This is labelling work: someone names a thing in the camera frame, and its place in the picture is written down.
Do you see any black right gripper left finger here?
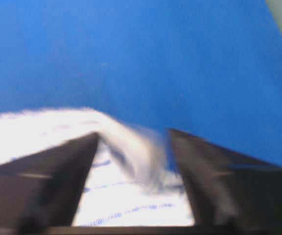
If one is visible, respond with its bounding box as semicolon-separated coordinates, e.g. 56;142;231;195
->
0;133;99;235

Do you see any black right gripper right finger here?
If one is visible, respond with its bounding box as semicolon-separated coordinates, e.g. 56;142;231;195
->
168;129;282;235

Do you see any blue table mat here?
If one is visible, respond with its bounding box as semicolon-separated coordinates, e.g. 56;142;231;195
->
0;0;282;165

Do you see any blue white checkered towel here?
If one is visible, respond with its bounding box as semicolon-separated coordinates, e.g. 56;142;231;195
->
0;108;195;227

